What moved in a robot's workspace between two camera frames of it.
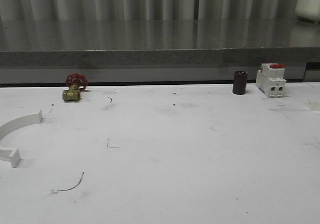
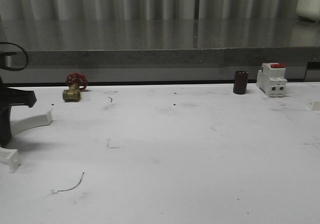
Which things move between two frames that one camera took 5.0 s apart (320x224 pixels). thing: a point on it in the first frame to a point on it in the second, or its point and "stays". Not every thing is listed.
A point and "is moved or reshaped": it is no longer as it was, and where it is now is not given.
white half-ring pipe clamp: (12, 154) is moved or reshaped
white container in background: (308, 2) stays
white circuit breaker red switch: (270, 80) stays
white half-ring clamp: (312, 105) stays
